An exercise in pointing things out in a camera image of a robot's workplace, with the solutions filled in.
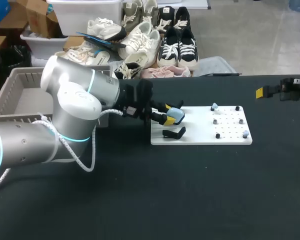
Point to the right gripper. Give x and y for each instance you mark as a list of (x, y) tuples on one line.
[(293, 90)]

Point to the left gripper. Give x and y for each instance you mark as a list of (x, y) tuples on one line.
[(137, 100)]

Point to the light blue earbud case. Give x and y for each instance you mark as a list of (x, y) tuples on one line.
[(177, 115)]

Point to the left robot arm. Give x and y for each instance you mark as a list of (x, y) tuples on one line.
[(70, 107)]

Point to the white plate with black stands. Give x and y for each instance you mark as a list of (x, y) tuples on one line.
[(200, 130)]

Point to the light blue earbud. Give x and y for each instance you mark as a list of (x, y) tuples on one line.
[(214, 106), (245, 133)]

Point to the clear plastic lid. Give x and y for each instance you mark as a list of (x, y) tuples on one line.
[(212, 66)]

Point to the open cardboard box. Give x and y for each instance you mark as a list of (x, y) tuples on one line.
[(32, 17)]

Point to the pink shoe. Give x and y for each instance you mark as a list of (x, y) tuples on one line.
[(165, 72)]

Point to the black and white sneaker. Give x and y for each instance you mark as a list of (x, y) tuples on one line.
[(127, 70)]

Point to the black sneaker with white laces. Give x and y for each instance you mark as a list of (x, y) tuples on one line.
[(188, 48), (168, 50)]

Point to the blue and black insole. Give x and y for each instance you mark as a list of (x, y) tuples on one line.
[(102, 41)]

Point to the black high-top sneaker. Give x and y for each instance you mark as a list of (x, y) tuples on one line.
[(181, 18), (166, 18)]

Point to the cream sneaker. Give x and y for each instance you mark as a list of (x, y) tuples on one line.
[(82, 53)]

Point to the white sneaker with black sole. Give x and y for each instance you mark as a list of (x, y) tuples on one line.
[(103, 28)]

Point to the olive green sneaker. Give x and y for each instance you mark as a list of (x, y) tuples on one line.
[(150, 10), (131, 12)]

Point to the large white plastic bin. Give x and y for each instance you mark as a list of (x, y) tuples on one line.
[(85, 15)]

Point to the small white plastic bin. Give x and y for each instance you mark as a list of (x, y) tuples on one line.
[(45, 46)]

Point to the grey slotted basket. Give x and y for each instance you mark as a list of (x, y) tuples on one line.
[(22, 100)]

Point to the black plastic bag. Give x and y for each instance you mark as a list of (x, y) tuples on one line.
[(10, 65)]

